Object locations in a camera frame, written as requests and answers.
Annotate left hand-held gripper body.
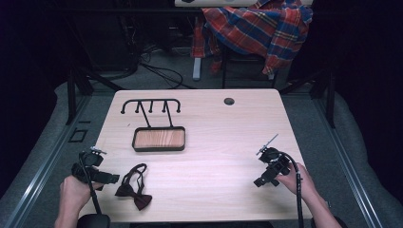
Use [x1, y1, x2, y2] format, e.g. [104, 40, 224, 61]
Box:
[70, 145, 107, 192]

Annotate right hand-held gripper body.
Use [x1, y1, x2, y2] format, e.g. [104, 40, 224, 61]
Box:
[255, 133, 292, 182]

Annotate dark maroon bow tie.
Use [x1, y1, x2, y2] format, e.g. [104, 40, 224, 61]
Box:
[114, 162, 153, 212]

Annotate black hook rack wooden tray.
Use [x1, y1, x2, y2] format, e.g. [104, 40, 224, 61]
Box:
[120, 98, 186, 153]

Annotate person's right hand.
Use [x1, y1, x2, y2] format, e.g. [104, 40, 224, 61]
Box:
[275, 161, 318, 201]

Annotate person's left hand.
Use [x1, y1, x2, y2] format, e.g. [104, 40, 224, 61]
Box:
[59, 175, 105, 219]

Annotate black rounded object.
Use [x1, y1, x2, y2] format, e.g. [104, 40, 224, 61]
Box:
[77, 213, 111, 228]

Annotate black metal stand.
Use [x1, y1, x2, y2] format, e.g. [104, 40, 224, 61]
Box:
[65, 61, 125, 125]
[278, 67, 337, 129]

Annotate black chair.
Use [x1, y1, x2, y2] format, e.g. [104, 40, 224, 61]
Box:
[221, 47, 278, 89]

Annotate white table leg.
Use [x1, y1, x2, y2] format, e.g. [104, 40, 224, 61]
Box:
[192, 56, 202, 82]

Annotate red blue plaid shirt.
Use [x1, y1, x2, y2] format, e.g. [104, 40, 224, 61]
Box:
[190, 0, 315, 76]

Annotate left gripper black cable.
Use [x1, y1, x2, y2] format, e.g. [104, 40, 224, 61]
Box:
[77, 154, 103, 217]

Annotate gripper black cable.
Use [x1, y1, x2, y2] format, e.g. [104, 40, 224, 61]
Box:
[276, 151, 306, 228]
[77, 154, 103, 217]

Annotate black rectangular floor frame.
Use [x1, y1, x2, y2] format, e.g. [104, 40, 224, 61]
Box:
[67, 127, 88, 143]

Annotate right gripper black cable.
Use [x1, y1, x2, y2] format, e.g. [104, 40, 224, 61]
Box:
[276, 151, 306, 228]

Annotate grey metal floor rail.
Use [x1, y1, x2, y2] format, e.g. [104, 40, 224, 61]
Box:
[312, 94, 384, 228]
[2, 94, 93, 228]

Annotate black floor cables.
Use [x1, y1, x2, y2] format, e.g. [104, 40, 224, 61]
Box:
[126, 44, 198, 90]

